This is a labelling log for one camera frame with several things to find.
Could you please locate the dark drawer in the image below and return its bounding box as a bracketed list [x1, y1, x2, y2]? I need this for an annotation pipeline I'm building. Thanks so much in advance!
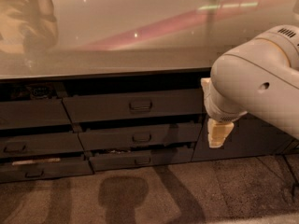
[0, 99, 70, 130]
[0, 157, 93, 183]
[90, 146, 193, 172]
[78, 122, 201, 150]
[0, 133, 83, 158]
[63, 89, 203, 123]

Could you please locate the dark cabinet door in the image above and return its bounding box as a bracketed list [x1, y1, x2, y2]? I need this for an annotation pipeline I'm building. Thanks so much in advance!
[192, 115, 294, 161]

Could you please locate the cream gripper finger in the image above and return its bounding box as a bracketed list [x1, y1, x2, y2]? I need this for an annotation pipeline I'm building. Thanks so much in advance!
[207, 119, 234, 148]
[201, 77, 211, 105]

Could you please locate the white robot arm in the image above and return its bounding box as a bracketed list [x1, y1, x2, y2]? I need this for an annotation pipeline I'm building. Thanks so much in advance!
[201, 25, 299, 148]

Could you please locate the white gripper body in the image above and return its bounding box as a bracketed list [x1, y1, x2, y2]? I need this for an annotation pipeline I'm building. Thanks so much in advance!
[204, 81, 247, 122]

